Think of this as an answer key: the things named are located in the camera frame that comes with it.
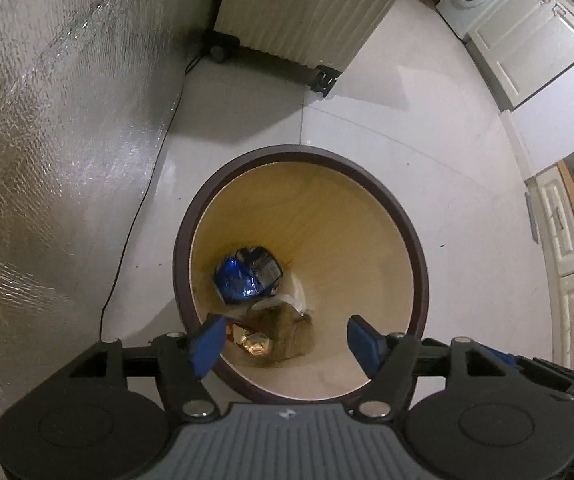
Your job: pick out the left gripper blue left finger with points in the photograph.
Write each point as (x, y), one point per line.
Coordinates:
(207, 344)

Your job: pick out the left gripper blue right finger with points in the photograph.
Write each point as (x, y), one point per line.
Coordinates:
(368, 346)

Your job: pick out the brown paper trash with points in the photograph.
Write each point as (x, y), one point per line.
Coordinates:
(291, 333)

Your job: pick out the round beige trash bin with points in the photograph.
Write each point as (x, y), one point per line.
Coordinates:
(334, 225)

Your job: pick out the blue crumpled snack wrapper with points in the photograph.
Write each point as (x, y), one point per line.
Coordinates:
(247, 274)

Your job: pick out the white crumpled tissue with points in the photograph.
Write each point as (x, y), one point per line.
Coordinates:
(290, 291)

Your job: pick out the white low drawer cabinet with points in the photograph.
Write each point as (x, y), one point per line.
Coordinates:
(552, 200)

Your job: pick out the cream ribbed suitcase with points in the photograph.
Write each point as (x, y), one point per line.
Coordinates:
(321, 35)

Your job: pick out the white kitchen cabinet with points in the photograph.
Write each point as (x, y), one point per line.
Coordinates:
(522, 45)

